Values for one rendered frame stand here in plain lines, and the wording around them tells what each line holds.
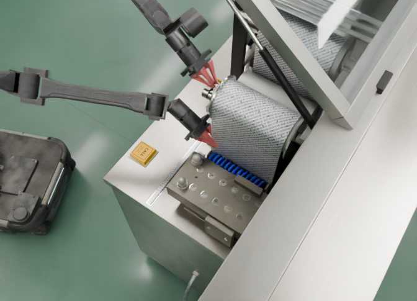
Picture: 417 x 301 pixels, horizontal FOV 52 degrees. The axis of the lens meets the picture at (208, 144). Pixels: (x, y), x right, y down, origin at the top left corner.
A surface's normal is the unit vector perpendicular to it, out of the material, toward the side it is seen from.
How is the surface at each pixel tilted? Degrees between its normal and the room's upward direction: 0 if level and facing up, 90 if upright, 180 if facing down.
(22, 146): 0
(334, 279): 0
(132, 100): 40
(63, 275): 0
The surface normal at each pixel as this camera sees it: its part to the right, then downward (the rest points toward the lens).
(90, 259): 0.00, -0.51
